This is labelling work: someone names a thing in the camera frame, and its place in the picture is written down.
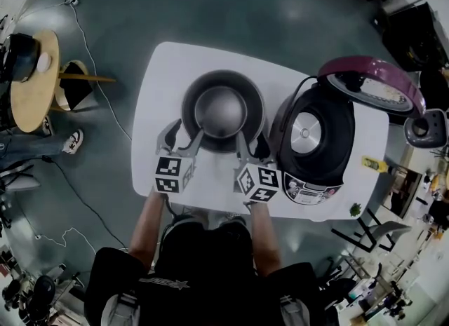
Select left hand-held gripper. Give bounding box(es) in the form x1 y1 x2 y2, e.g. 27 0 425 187
153 118 206 195

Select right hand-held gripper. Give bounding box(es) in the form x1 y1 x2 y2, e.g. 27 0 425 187
233 130 282 204

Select dark metal pot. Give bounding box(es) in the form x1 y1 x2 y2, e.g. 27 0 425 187
180 69 266 154

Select purple rice cooker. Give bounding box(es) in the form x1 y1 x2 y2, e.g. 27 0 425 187
269 55 427 207

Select person's left forearm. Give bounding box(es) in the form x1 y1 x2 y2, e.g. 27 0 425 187
128 190 168 271

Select person's right forearm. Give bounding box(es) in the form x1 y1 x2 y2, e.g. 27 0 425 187
245 202 283 278

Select black pot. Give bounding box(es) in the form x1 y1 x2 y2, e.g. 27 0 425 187
0 32 40 84

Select person's right shoe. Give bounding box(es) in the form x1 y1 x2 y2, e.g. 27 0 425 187
219 211 247 228

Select person's shoe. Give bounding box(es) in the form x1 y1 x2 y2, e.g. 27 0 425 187
170 214 197 230
219 211 247 228

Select person's left shoe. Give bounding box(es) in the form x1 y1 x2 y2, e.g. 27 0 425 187
170 214 197 230

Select yellow oil bottle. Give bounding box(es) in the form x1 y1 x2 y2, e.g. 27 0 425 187
361 155 390 175

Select person's black shirt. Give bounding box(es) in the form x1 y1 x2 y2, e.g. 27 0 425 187
83 222 328 326

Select white chair black legs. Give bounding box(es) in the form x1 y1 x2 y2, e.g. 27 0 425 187
330 208 413 254

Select round wooden side table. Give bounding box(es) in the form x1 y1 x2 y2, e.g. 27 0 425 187
9 29 117 134

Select small white bowl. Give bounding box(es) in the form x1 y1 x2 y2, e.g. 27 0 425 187
36 52 54 74

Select white grey backpack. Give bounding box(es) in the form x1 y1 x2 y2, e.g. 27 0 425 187
403 107 449 149

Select black metal cabinet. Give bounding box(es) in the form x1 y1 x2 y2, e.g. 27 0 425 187
380 0 449 73

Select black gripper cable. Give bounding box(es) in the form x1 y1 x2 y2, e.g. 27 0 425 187
163 193 185 245

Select white floor cable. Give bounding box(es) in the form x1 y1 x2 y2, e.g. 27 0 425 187
13 0 133 142

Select person's right shoulder strap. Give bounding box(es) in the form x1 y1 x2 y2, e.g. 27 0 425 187
280 294 314 326

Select person's shoulder strap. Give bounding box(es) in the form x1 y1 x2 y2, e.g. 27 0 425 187
100 291 141 326
280 294 314 326

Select person's left shoulder strap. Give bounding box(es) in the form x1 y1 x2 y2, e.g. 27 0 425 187
100 291 141 326

